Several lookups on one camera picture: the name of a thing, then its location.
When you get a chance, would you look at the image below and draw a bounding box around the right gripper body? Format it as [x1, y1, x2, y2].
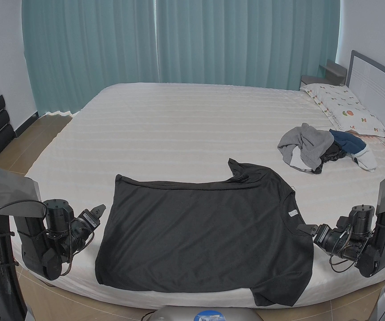
[314, 224, 343, 255]

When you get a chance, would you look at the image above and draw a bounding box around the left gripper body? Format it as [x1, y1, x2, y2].
[68, 209, 101, 250]

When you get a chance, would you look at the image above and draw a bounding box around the black T-shirt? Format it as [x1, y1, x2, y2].
[94, 158, 314, 307]

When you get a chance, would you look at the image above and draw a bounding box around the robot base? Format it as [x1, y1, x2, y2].
[152, 306, 258, 321]

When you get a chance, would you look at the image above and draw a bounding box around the pile of clothes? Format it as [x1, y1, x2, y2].
[277, 122, 377, 175]

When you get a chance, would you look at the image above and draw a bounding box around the bed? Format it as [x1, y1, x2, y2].
[22, 49, 385, 310]

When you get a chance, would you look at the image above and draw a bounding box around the white printed pillow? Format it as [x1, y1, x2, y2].
[300, 83, 385, 137]

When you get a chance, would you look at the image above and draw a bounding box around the blue-green curtain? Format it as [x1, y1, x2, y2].
[156, 0, 342, 91]
[22, 0, 158, 116]

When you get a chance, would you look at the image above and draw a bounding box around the grey bedside table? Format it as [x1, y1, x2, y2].
[300, 59, 348, 86]

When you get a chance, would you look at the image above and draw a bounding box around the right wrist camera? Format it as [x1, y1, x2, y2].
[336, 215, 352, 231]

